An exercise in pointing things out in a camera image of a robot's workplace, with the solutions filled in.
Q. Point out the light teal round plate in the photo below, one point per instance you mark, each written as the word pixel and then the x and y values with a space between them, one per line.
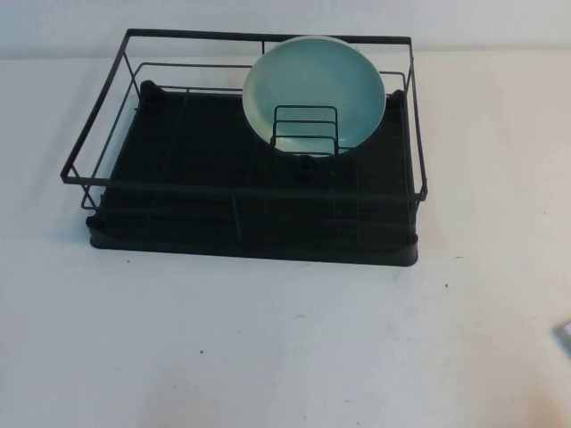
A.
pixel 312 76

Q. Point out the black plastic drip tray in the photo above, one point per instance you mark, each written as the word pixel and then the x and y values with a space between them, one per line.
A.
pixel 201 147

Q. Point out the grey flat object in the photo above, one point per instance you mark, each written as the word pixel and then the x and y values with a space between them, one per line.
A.
pixel 565 336

